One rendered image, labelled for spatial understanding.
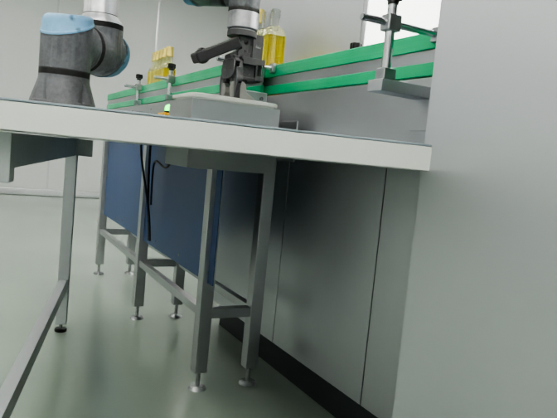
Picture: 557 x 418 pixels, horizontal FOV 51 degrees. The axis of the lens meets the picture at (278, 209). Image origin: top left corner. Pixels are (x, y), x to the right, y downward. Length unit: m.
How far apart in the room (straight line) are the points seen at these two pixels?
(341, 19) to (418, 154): 0.95
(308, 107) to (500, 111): 0.74
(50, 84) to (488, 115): 1.01
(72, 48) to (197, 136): 0.79
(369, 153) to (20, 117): 0.42
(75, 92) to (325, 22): 0.74
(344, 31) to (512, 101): 1.00
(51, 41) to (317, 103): 0.62
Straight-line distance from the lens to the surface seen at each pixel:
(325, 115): 1.33
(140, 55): 7.70
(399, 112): 1.12
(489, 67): 0.75
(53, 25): 1.46
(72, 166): 2.21
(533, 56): 0.71
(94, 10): 1.60
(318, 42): 1.77
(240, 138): 0.71
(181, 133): 0.70
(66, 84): 1.44
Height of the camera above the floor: 0.71
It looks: 5 degrees down
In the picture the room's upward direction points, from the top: 6 degrees clockwise
